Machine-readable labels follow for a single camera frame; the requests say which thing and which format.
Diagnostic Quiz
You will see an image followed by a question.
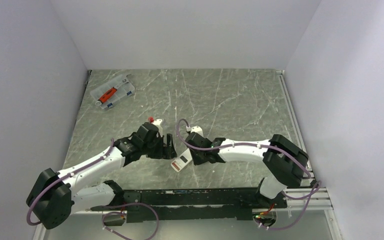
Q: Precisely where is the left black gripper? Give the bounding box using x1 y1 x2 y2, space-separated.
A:
142 133 177 159

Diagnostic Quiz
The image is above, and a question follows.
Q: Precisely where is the white remote control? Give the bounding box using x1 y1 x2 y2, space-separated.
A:
170 148 193 171

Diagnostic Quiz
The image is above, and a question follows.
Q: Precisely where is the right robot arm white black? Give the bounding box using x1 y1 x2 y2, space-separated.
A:
185 132 310 208

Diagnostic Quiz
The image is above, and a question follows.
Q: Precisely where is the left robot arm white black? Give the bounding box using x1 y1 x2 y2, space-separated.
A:
26 120 177 229

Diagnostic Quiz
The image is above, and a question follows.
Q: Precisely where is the clear plastic organizer box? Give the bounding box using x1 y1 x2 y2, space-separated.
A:
90 74 136 110

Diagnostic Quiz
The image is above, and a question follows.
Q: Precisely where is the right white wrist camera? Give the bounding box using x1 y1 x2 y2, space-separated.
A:
186 125 204 137

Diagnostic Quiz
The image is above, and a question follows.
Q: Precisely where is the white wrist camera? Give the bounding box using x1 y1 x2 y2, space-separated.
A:
186 125 204 137
147 116 165 137

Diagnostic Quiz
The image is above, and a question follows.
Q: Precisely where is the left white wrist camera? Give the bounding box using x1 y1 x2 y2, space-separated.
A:
147 116 165 137

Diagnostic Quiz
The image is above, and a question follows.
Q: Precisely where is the black base frame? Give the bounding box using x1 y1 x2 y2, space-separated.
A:
90 187 287 223

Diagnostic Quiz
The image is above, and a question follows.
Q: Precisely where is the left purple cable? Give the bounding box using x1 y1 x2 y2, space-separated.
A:
26 137 116 227

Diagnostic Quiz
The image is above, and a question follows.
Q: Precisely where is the red handled tool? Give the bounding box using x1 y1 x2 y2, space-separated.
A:
97 87 117 104

